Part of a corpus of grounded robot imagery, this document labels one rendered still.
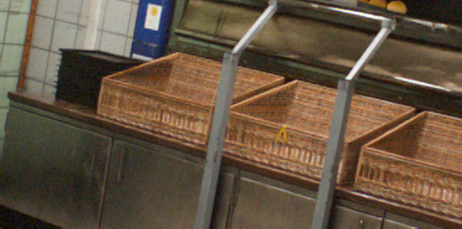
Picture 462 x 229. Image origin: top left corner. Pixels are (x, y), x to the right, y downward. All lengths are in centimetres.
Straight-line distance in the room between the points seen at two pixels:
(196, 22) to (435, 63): 113
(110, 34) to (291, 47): 97
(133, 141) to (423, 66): 114
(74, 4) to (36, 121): 82
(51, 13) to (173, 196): 150
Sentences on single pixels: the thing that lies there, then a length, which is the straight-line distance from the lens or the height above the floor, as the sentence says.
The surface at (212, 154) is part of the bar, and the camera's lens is 417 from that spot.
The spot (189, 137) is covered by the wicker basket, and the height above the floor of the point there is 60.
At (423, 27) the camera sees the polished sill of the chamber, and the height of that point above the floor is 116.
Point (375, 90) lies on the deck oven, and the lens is 451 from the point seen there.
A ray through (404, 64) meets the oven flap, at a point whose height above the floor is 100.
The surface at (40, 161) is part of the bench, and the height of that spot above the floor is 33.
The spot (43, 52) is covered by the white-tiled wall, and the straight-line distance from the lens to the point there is 556.
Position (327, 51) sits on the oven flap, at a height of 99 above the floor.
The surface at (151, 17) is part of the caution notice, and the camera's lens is 509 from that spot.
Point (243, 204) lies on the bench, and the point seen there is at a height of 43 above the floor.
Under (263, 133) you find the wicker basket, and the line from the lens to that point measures 418.
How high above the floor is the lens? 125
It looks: 4 degrees down
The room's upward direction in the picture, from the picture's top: 10 degrees clockwise
